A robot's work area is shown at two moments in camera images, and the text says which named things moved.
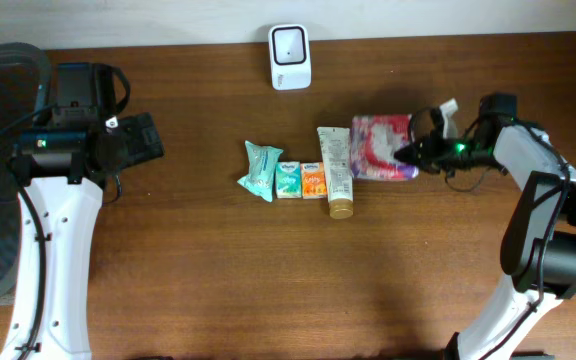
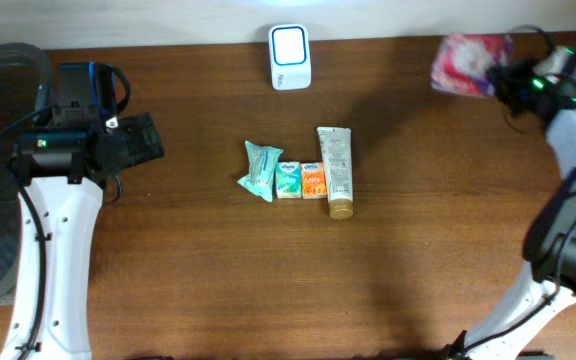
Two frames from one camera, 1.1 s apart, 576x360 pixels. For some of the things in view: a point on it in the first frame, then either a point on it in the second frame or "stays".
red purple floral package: [375, 139] -> [464, 60]
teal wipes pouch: [260, 177] stays
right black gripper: [428, 156] -> [500, 73]
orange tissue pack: [313, 180] stays
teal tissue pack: [288, 179] stays
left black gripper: [141, 136] stays
